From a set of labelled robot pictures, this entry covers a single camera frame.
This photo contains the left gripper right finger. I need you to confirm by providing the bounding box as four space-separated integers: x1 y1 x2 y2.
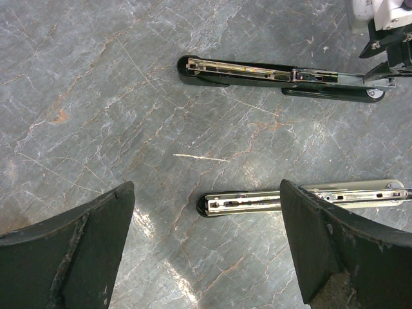
280 179 411 308

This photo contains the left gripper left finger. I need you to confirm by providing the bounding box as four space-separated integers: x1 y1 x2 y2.
1 181 135 308

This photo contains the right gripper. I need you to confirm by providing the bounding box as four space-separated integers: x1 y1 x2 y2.
359 21 411 82

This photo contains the silver and black stapler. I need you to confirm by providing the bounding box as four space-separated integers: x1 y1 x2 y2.
196 179 411 218

